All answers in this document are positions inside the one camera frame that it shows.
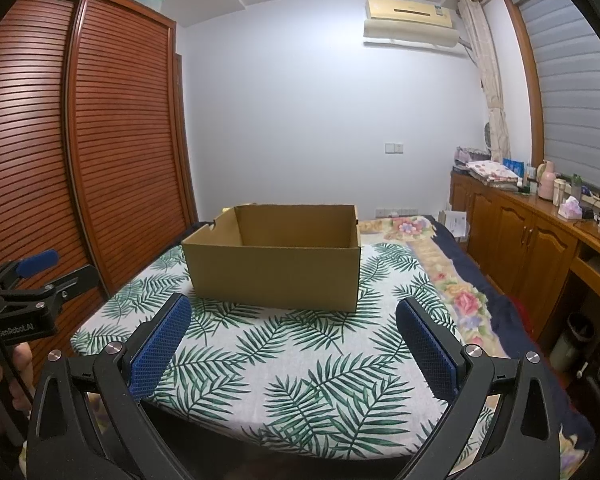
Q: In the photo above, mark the wall air conditioner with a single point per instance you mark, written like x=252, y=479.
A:
x=410, y=15

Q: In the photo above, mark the wooden side cabinet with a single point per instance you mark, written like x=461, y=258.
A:
x=520, y=245

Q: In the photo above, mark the small white fan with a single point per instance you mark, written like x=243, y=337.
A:
x=488, y=136

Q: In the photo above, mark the purple cloth bundle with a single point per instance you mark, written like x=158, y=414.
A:
x=472, y=154

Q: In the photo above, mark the blue box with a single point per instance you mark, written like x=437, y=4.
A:
x=513, y=166

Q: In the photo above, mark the green leaf print cloth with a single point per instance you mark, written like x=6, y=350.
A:
x=290, y=360

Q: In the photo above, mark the folded floral cloth stack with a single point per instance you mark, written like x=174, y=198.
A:
x=490, y=171

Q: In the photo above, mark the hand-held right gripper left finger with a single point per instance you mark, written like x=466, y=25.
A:
x=160, y=347

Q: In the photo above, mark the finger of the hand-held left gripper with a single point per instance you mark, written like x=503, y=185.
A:
x=37, y=262
x=70, y=280

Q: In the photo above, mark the grey trash bin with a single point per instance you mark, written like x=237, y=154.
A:
x=570, y=345

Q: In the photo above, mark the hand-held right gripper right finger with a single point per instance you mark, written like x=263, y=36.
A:
x=427, y=352

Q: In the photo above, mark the white light switch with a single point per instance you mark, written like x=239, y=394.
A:
x=394, y=148

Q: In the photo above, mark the grey window blind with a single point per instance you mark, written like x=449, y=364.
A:
x=570, y=100

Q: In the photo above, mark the wooden window frame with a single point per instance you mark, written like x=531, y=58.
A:
x=527, y=85

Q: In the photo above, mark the wide brown louvered wardrobe door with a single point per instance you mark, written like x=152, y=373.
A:
x=25, y=135

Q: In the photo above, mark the person's left hand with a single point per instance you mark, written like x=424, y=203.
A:
x=22, y=375

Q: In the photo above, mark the brown cardboard box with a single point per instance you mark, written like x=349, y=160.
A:
x=280, y=275

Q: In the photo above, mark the narrow brown louvered wardrobe door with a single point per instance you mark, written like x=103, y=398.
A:
x=130, y=135

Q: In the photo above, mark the white paper card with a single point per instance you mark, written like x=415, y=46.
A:
x=452, y=224

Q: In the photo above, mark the white tumbler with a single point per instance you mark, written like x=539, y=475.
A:
x=560, y=192

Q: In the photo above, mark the beige patterned curtain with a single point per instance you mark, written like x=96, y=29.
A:
x=490, y=85

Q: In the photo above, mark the green bottle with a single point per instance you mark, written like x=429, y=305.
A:
x=576, y=186

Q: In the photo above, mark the pink tissue pack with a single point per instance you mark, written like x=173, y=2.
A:
x=570, y=209

